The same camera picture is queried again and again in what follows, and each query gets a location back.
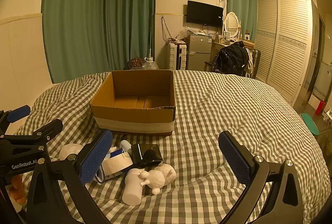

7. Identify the white unicorn figurine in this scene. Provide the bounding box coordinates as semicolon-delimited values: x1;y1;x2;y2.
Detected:
59;143;83;160

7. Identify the beige tape roll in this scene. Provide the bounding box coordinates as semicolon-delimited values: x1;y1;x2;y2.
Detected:
103;152;133;178

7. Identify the white cylinder bottle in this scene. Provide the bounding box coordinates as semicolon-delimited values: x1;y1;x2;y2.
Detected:
122;168;144;206

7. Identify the white plush toy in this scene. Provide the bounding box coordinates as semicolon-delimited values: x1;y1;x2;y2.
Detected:
140;164;177;195

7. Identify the blue tissue pack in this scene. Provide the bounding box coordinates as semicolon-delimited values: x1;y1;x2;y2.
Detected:
95;148;130;184

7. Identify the person's left hand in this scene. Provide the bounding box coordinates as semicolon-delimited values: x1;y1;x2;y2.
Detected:
9;175;26;206

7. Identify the teal stool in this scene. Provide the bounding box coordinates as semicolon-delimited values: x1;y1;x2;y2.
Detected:
300;113;320;136

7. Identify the red fire extinguisher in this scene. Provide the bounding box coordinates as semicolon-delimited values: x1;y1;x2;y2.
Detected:
315;100;326;115

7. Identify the cardboard box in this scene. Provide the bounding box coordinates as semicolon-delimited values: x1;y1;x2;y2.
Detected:
90;69;176;135

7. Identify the brown patterned bag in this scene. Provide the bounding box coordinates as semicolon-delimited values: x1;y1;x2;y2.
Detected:
128;58;145;69

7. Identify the clear water jug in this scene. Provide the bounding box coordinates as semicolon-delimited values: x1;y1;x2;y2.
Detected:
142;49;159;70

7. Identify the large green curtain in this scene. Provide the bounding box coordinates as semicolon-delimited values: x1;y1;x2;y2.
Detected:
42;0;155;83

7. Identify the chair with black clothes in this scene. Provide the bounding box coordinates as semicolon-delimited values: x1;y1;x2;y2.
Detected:
204;41;261;79

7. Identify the white suitcase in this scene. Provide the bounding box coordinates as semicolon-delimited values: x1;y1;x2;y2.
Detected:
167;41;187;71

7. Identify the wooden dressing table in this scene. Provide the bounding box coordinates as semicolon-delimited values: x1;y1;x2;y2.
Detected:
209;40;255;63

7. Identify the silver mini fridge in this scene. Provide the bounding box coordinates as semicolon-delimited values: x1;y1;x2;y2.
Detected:
186;34;212;71

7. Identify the white louvered wardrobe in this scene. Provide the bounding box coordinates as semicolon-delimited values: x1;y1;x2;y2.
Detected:
255;0;314;105

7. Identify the oval vanity mirror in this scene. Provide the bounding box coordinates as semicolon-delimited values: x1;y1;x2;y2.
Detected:
223;12;240;39

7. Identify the small green curtain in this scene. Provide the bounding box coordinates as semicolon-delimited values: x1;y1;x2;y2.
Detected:
227;0;258;41

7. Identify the black wall television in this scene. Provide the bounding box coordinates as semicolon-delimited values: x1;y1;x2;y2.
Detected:
186;0;223;28

